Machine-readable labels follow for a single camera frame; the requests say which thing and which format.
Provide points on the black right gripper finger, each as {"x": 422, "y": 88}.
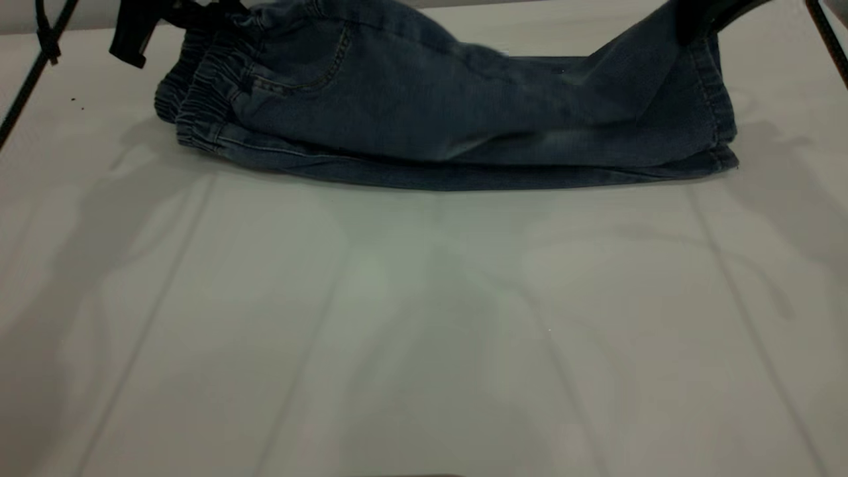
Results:
{"x": 709, "y": 16}

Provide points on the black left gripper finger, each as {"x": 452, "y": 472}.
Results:
{"x": 136, "y": 33}
{"x": 199, "y": 13}

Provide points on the blue denim shorts basketball print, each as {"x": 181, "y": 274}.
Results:
{"x": 424, "y": 112}

